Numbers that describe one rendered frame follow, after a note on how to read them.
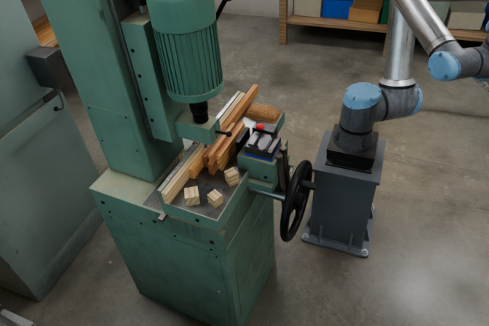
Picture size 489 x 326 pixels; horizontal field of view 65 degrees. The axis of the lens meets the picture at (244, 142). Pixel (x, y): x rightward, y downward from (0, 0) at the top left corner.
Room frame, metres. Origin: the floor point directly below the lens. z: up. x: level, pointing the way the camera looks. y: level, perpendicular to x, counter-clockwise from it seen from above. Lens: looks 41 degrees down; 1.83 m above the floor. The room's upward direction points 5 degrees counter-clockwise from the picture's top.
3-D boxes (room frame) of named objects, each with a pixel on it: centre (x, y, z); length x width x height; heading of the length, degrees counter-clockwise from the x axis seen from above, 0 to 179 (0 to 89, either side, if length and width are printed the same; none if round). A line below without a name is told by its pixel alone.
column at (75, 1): (1.15, 0.40, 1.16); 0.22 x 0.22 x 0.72; 62
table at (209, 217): (1.02, 0.01, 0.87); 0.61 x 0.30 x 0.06; 152
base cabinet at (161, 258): (1.07, 0.24, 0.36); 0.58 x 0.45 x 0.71; 62
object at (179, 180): (1.08, 0.13, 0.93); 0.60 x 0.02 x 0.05; 152
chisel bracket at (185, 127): (1.02, 0.15, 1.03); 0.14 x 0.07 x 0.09; 62
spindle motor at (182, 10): (1.01, 0.14, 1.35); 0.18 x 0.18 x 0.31
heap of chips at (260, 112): (1.25, -0.08, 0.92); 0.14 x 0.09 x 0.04; 62
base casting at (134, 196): (1.07, 0.25, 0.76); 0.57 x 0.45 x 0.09; 62
